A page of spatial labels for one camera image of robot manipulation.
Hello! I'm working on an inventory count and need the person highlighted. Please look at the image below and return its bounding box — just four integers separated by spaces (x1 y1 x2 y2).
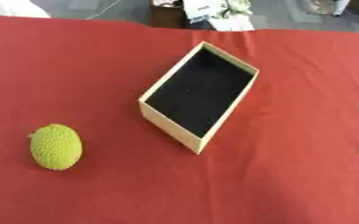
0 0 53 19

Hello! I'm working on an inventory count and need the dark brown wooden cabinet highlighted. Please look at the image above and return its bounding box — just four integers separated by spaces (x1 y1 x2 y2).
147 0 189 29

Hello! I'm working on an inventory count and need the tan cardboard box black inside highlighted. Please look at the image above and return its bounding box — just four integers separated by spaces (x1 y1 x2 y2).
137 40 261 155

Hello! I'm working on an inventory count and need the green bumpy toy jackfruit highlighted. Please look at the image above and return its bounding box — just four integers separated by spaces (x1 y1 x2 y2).
27 123 85 172

